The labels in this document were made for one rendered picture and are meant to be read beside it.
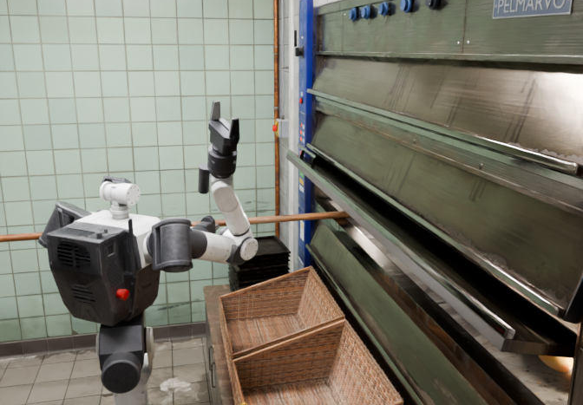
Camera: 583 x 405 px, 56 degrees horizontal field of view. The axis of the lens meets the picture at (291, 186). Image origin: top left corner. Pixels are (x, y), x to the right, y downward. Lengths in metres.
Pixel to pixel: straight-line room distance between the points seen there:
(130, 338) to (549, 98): 1.34
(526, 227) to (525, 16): 0.43
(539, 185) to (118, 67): 2.73
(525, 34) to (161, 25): 2.55
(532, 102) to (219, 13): 2.54
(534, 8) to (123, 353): 1.43
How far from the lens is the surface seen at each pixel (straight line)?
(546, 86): 1.18
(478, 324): 1.12
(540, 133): 1.14
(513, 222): 1.26
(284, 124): 3.20
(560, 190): 1.12
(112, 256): 1.66
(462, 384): 1.58
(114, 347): 1.81
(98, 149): 3.53
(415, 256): 1.34
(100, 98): 3.48
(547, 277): 1.15
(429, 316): 1.65
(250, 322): 2.82
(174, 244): 1.64
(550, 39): 1.17
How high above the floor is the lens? 1.92
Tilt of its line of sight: 14 degrees down
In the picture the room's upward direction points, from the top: straight up
